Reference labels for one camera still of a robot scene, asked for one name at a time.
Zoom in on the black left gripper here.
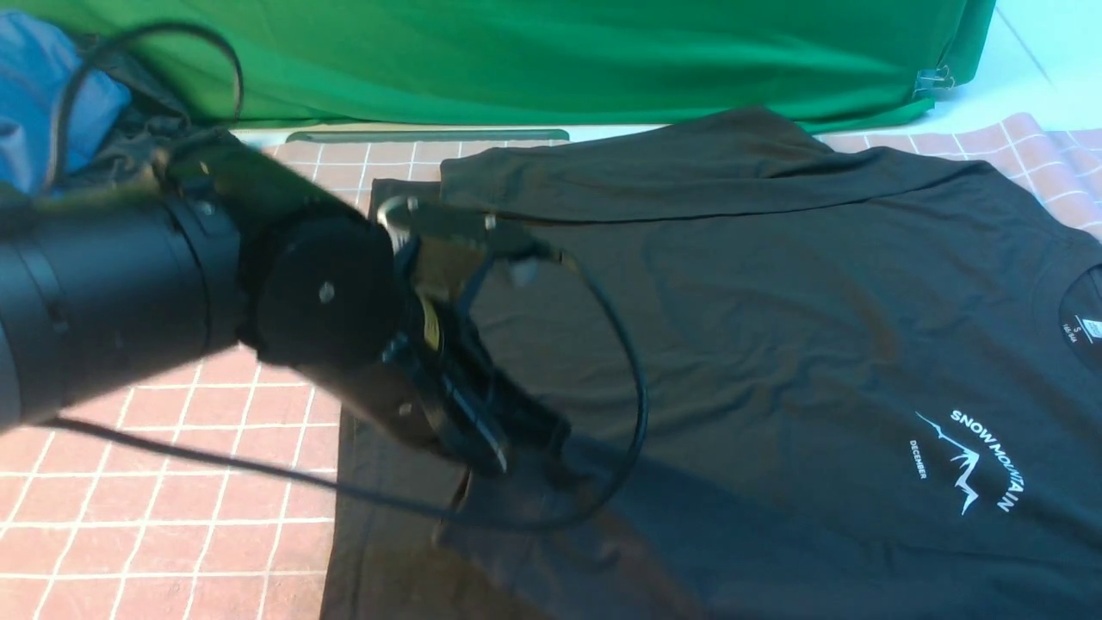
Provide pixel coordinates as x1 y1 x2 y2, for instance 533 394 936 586
331 294 572 474

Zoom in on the dark gray long-sleeve top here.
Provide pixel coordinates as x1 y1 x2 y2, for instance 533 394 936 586
320 111 1099 619

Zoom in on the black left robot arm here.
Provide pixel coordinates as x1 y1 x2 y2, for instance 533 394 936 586
1 138 570 476

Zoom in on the pink grid-pattern table mat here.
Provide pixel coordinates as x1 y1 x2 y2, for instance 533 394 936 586
3 113 1099 619

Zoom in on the green strip at table edge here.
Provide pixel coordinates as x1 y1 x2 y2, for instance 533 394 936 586
287 128 570 144

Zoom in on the green backdrop cloth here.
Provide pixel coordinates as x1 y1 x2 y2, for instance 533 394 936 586
3 1 995 131

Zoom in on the dark gray crumpled garment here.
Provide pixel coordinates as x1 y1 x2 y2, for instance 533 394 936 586
53 52 193 191

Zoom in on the blue crumpled garment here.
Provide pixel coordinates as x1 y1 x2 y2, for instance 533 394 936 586
1 9 132 193

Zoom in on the metal binder clip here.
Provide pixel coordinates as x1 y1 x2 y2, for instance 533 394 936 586
912 65 957 98

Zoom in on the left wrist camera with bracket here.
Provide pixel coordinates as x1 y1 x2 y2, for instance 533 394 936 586
375 195 564 305

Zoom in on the black left camera cable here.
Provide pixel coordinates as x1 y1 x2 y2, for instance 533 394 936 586
43 22 648 535

